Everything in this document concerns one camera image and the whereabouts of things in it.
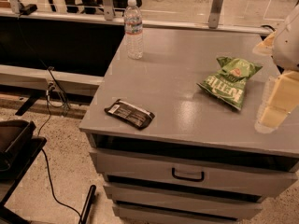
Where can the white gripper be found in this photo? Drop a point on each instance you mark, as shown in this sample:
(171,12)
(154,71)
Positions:
(288,48)

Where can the green jalapeno chip bag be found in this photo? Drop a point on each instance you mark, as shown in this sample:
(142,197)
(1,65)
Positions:
(228,84)

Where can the glass barrier with posts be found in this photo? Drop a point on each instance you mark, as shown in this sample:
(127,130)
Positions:
(248,16)

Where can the top grey drawer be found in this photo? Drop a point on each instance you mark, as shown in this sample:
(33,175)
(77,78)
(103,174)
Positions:
(245,180)

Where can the grey drawer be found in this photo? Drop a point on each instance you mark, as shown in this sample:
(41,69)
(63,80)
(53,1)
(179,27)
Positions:
(245,180)
(153,215)
(183,202)

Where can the grey drawer cabinet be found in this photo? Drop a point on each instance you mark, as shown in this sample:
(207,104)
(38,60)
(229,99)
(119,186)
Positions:
(189,124)

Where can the black snack bar wrapper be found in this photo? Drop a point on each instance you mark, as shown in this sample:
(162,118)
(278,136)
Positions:
(131,114)

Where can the clear plastic water bottle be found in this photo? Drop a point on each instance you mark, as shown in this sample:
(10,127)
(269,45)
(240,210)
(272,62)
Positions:
(133,28)

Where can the middle grey drawer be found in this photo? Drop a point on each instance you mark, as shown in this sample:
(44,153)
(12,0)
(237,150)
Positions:
(183,202)

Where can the bottom grey drawer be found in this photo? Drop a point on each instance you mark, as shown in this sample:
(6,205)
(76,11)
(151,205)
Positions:
(153,215)

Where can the black cart at left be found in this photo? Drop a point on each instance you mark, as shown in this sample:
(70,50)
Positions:
(18,149)

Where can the black drawer handle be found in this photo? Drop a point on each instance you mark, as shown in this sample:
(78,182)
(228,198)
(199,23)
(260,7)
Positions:
(191,177)

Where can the grey metal rail beam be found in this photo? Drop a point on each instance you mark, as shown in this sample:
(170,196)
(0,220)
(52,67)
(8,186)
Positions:
(38,79)

